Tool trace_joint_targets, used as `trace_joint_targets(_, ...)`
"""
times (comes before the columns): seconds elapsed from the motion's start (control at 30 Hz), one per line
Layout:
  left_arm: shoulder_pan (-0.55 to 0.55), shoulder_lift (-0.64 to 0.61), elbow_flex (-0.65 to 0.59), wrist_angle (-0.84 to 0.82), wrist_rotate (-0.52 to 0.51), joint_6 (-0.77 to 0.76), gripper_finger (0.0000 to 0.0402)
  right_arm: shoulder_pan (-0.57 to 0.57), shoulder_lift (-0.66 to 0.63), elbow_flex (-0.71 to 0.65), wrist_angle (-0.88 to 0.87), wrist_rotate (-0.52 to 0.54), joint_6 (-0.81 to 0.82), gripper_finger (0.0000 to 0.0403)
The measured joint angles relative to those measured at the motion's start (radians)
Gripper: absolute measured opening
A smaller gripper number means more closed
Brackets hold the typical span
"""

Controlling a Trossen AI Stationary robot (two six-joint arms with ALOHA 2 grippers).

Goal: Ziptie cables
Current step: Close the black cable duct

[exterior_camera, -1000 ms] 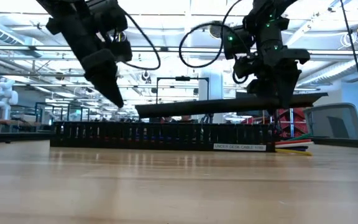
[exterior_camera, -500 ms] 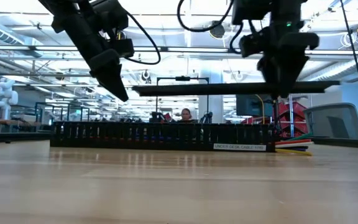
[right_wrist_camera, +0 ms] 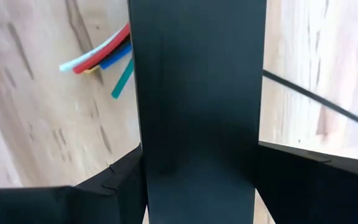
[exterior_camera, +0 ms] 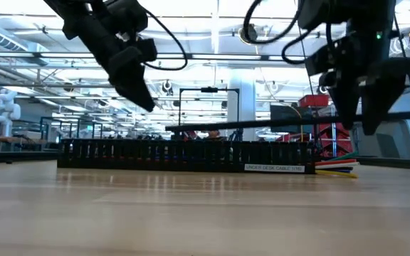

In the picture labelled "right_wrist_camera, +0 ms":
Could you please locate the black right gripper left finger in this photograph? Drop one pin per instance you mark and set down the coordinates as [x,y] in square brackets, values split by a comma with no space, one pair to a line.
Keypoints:
[73,207]

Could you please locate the black zip tie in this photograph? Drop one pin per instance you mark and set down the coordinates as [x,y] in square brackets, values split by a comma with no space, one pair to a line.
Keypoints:
[322,101]

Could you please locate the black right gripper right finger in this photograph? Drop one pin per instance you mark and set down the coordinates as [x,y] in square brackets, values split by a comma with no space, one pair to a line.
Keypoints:
[322,193]

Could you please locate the black raceway cover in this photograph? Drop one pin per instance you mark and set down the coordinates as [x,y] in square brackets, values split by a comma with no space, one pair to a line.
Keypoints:
[197,109]

